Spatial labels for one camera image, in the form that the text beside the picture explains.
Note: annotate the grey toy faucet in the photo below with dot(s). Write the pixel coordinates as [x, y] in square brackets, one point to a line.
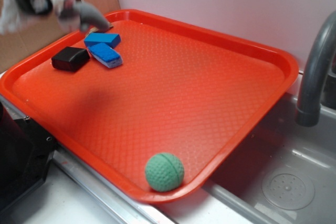
[318, 82]

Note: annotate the brown wooden piece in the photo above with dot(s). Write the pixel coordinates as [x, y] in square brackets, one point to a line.
[93, 30]

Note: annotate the white paper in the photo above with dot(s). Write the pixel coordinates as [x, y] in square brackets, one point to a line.
[15, 19]

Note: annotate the blue rectangular block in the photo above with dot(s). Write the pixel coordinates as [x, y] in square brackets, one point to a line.
[112, 40]

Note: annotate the grey plush bunny toy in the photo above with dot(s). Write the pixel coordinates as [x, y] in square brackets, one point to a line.
[81, 16]

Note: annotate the blue and white sponge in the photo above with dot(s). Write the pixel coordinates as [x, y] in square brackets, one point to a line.
[106, 55]

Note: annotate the brown cardboard panel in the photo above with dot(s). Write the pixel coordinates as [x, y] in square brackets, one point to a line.
[15, 47]

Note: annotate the red plastic tray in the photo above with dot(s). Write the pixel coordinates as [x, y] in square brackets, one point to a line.
[181, 89]

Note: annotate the green dimpled ball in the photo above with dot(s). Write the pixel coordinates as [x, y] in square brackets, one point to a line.
[164, 172]

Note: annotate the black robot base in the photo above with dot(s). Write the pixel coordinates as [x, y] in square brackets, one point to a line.
[26, 151]

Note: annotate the grey toy sink basin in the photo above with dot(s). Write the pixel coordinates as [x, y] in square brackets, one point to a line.
[280, 173]

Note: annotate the black rectangular block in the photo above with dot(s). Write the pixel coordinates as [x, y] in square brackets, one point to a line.
[70, 59]

